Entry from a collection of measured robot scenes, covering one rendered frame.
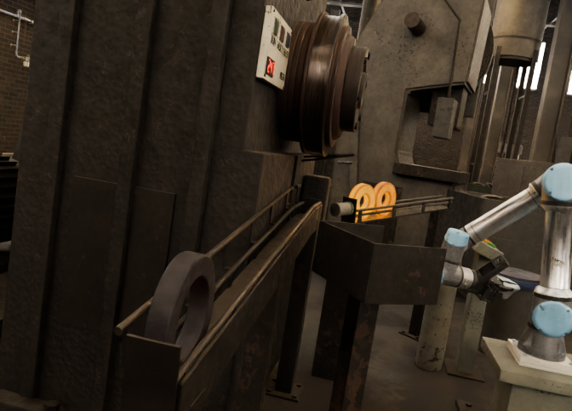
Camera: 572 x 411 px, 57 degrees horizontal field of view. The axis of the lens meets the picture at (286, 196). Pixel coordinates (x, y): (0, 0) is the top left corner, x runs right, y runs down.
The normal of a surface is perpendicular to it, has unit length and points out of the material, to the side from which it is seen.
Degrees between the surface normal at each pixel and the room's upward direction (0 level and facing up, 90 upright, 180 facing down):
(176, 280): 42
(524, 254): 90
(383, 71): 90
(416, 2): 90
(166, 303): 61
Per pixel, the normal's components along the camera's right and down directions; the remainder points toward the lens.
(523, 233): 0.07, 0.11
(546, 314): -0.41, 0.15
